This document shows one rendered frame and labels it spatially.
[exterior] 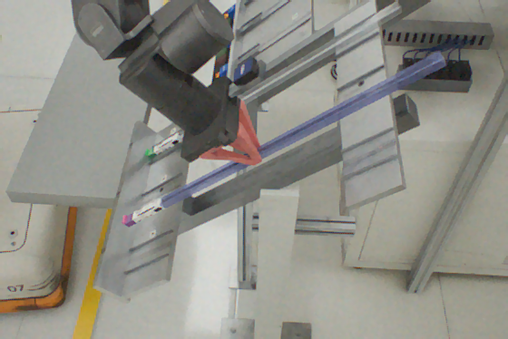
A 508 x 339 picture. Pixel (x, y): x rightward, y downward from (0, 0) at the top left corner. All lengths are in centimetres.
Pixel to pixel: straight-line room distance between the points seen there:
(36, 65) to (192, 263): 115
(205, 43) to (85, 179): 66
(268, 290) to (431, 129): 49
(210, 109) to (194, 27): 11
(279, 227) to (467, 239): 77
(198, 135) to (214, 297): 107
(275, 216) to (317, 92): 135
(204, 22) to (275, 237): 49
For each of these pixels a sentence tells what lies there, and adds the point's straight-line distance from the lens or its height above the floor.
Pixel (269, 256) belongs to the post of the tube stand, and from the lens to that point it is 100.
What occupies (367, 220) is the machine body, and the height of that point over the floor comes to 30.
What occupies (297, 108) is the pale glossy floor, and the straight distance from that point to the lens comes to 214.
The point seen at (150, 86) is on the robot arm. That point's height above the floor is 109.
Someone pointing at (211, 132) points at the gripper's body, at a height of 104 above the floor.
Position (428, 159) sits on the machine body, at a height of 55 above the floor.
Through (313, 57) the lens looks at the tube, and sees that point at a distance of 83.
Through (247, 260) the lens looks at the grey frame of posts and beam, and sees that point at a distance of 157.
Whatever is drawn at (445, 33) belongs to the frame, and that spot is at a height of 66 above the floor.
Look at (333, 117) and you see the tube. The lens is 65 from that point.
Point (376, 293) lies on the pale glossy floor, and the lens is 172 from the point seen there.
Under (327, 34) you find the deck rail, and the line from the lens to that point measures 103.
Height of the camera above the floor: 149
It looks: 50 degrees down
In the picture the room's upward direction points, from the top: straight up
